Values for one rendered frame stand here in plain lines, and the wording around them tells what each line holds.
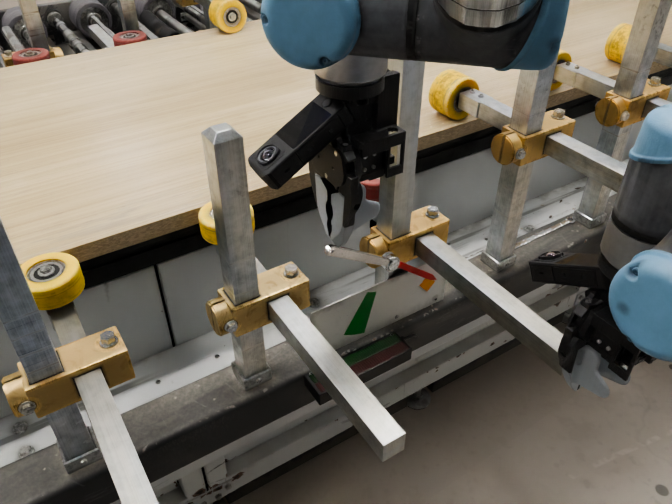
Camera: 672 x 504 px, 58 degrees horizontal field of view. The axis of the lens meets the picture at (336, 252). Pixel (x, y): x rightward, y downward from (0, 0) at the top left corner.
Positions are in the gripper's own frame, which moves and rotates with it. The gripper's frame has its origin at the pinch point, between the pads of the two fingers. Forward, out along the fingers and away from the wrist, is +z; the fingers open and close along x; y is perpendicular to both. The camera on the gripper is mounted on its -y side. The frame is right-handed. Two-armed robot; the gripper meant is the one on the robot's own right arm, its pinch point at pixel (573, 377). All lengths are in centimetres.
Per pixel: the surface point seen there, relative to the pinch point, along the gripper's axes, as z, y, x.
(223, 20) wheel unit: -11, -117, 7
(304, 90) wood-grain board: -7, -77, 7
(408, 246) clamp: -2.5, -29.2, -3.0
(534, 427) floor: 83, -31, 50
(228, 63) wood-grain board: -7, -99, 0
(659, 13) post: -29, -30, 45
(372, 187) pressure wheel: -7.5, -39.3, -2.8
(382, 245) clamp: -3.8, -30.1, -7.2
